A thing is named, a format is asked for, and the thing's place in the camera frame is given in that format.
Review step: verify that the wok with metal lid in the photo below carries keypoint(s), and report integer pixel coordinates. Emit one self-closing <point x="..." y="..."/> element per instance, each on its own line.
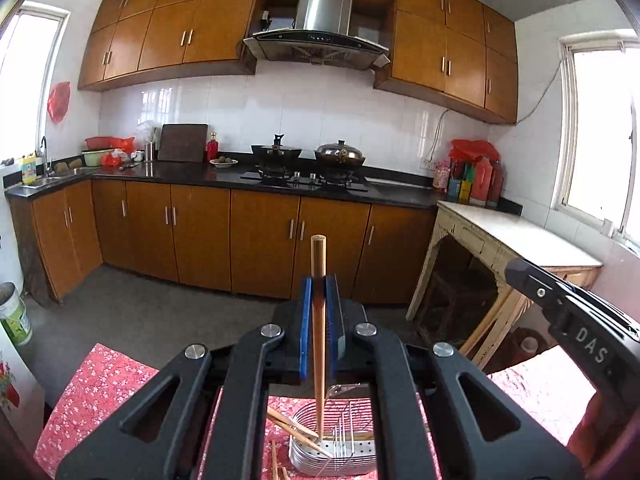
<point x="340" y="154"/>

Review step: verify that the black kitchen countertop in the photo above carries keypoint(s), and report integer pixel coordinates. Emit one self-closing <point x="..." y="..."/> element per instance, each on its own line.
<point x="200" y="172"/>

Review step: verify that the red bag on wall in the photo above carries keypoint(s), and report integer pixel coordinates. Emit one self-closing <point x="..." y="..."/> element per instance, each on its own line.
<point x="59" y="102"/>

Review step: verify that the black wok with lid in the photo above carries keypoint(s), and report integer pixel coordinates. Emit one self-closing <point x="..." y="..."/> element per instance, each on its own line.
<point x="276" y="152"/>

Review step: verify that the white cup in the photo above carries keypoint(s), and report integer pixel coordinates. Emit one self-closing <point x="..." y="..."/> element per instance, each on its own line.
<point x="608" y="228"/>

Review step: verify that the yellow detergent bottle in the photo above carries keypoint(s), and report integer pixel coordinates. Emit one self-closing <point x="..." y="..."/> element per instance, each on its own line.
<point x="29" y="170"/>

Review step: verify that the large red plastic bag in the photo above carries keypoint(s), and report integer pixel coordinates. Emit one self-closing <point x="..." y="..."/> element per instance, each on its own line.
<point x="475" y="149"/>

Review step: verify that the dark red thermos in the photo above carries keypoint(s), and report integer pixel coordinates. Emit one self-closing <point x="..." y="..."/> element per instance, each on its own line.
<point x="496" y="187"/>

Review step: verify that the red basin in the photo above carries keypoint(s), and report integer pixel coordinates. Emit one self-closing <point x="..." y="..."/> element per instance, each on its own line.
<point x="99" y="142"/>

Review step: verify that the red floral tablecloth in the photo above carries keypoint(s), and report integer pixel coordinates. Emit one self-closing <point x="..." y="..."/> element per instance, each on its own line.
<point x="100" y="390"/>

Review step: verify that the wooden wall cabinets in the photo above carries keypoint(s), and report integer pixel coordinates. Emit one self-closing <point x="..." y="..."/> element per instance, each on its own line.
<point x="200" y="25"/>

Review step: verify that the dark wooden cutting board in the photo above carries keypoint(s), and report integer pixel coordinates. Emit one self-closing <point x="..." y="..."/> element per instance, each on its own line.
<point x="183" y="143"/>

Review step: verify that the green basin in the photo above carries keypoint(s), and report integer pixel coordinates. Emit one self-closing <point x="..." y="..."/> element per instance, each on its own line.
<point x="95" y="157"/>

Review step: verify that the chrome faucet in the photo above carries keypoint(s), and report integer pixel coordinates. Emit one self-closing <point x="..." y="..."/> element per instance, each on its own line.
<point x="46" y="155"/>

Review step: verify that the person's right hand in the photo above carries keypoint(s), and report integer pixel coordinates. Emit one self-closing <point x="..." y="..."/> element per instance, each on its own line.
<point x="585" y="427"/>

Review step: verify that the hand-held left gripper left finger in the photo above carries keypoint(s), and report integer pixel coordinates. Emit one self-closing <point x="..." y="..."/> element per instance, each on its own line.
<point x="306" y="330"/>

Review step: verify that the black gas stove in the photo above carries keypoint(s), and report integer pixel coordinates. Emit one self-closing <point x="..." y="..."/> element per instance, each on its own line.
<point x="305" y="182"/>

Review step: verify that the green and blue boxes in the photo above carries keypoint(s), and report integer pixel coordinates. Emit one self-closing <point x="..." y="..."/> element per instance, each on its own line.
<point x="460" y="185"/>

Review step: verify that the dark wooden stool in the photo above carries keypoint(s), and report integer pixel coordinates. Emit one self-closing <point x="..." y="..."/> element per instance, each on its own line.
<point x="460" y="300"/>

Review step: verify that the cream side table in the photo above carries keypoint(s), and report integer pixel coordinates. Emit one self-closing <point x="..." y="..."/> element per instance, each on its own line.
<point x="515" y="235"/>

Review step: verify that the pink jar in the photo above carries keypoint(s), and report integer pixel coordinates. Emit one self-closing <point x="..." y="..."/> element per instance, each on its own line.
<point x="441" y="177"/>

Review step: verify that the tiled counter with flower decal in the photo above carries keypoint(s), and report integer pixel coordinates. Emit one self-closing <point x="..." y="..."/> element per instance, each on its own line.
<point x="20" y="385"/>

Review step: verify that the small sliding window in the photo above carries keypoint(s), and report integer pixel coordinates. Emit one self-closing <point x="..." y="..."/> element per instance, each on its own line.
<point x="25" y="85"/>

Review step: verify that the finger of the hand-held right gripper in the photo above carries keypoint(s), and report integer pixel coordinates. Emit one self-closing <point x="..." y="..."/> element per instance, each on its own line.
<point x="532" y="282"/>

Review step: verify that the large sliding window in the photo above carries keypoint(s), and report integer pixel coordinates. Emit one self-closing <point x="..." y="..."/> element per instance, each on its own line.
<point x="600" y="130"/>

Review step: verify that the red glass bottle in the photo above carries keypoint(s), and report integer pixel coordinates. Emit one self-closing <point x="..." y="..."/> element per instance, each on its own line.
<point x="212" y="149"/>

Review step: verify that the red and white plastic bag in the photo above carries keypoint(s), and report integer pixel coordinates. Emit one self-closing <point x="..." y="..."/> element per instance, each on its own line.
<point x="114" y="159"/>

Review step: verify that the wooden base cabinets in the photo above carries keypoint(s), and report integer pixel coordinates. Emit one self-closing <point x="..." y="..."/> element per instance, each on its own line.
<point x="200" y="235"/>

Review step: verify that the steel canister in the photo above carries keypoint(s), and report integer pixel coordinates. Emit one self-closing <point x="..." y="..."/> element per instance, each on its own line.
<point x="148" y="152"/>

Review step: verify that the small white plate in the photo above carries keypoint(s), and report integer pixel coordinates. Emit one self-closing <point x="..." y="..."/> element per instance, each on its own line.
<point x="224" y="162"/>

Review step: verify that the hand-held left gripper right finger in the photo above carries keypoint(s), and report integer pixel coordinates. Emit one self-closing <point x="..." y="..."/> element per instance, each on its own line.
<point x="334" y="325"/>

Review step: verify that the white and green bucket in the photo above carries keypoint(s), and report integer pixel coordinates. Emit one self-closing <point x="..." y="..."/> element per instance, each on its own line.
<point x="14" y="315"/>

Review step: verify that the steel range hood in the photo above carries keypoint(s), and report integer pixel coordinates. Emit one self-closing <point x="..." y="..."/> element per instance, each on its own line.
<point x="320" y="25"/>

